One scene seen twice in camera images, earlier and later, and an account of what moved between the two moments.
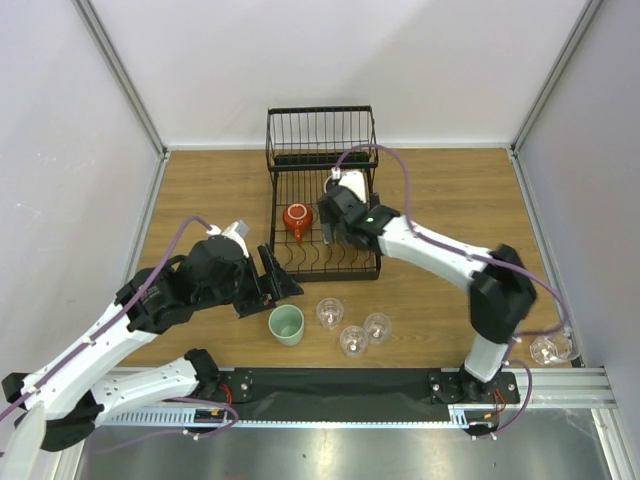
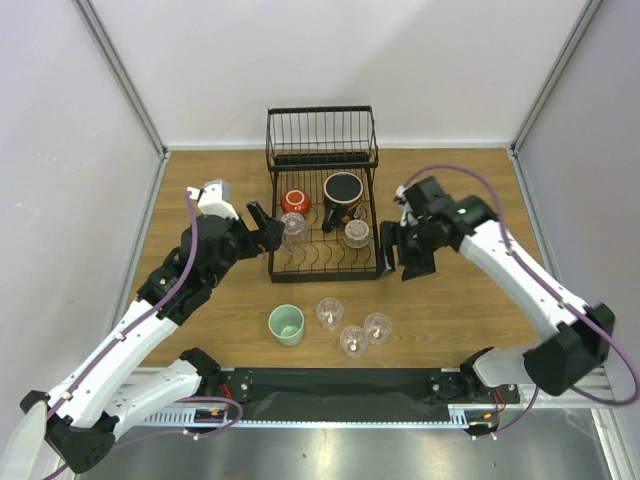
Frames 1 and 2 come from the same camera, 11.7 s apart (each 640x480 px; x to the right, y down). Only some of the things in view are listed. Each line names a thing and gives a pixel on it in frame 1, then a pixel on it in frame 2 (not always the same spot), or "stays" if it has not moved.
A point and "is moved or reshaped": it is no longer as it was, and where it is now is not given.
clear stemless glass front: [354, 341] stays
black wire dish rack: [305, 146] stays
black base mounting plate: [335, 394] stays
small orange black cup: [297, 217] to [296, 201]
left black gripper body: [253, 291] to [242, 243]
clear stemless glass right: [378, 328] stays
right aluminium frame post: [586, 15] stays
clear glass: [560, 346] is moved or reshaped
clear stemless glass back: [330, 312] stays
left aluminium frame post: [87, 10] stays
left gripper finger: [281, 284] to [271, 230]
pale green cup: [287, 324] stays
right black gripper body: [332, 211] to [409, 246]
